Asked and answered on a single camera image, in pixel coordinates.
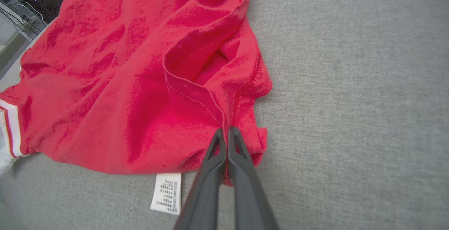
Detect red garment with white sleeves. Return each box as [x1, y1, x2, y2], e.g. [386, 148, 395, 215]
[0, 0, 273, 216]

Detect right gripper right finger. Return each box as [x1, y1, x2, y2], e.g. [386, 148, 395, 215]
[224, 127, 280, 230]

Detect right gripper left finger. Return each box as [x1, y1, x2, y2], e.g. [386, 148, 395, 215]
[174, 128, 228, 230]

